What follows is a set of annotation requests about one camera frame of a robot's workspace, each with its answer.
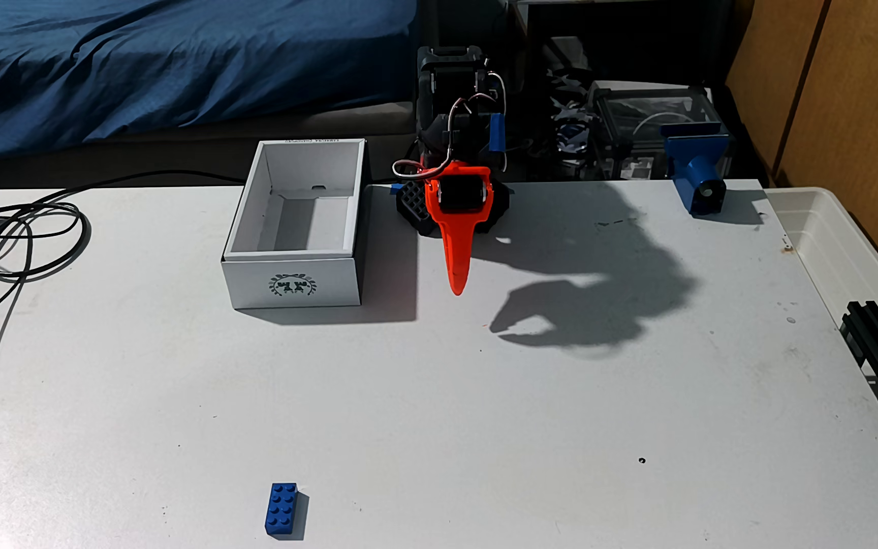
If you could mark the blue bed blanket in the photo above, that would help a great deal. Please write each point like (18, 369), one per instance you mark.
(180, 61)

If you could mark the blue toy brick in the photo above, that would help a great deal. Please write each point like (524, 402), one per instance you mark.
(282, 507)

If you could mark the clear-walled black enclosure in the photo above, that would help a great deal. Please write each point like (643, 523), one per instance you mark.
(637, 114)

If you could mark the brown wooden cabinet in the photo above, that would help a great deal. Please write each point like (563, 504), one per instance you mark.
(850, 91)

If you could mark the grey bed base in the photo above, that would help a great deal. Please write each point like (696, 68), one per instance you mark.
(256, 141)

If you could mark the blue printed clamp mount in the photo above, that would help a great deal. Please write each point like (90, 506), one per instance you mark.
(694, 164)

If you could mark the white cardboard box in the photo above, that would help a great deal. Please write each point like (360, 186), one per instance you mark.
(294, 286)

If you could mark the white plastic bin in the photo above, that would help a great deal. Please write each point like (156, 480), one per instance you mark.
(828, 244)

